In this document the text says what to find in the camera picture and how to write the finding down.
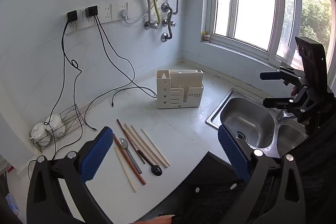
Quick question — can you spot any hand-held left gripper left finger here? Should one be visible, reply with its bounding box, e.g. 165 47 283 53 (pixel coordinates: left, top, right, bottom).
26 126 114 224

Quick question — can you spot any light wooden chopstick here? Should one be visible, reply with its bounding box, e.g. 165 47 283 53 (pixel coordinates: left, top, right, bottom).
131 125 169 168
141 128 171 166
114 146 137 192
124 123 161 166

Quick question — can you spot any dark brown chopstick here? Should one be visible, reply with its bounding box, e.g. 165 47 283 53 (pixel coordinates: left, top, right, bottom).
116 119 146 164

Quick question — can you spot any black spoon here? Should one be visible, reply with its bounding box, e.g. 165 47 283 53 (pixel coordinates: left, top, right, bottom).
137 150 163 177

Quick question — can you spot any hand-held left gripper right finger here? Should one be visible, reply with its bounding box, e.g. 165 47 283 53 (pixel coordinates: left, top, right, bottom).
217 124 306 224

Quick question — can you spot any stainless steel sink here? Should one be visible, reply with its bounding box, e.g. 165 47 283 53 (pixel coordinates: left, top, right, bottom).
206 88 309 159

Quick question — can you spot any white ceramic pot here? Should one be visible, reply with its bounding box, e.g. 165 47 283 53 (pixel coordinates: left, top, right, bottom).
30 123 51 147
46 114 66 137

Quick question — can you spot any chrome faucet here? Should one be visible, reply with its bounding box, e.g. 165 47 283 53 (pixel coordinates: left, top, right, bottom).
277 109 295 123

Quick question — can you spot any white window frame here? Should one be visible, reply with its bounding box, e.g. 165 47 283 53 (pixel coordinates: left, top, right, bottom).
201 0 336 71

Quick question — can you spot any grey spoon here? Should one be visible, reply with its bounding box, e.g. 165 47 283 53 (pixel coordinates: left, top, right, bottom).
119 137 143 174

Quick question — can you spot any person's left hand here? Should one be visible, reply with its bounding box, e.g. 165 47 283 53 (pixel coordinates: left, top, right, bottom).
135 214 177 224

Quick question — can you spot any cream utensil holder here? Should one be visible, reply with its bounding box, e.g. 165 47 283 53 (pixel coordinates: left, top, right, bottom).
157 69 205 109

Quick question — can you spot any white wall socket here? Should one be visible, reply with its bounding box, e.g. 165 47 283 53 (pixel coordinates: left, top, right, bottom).
65 10 79 35
78 7 98 30
98 5 113 23
112 2 129 21

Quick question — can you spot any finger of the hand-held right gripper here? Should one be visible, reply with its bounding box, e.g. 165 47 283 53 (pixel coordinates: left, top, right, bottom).
263 85 313 120
260 68 307 86

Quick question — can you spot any metal wire rack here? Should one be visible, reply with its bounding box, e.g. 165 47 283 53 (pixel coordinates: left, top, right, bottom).
33 105 86 152

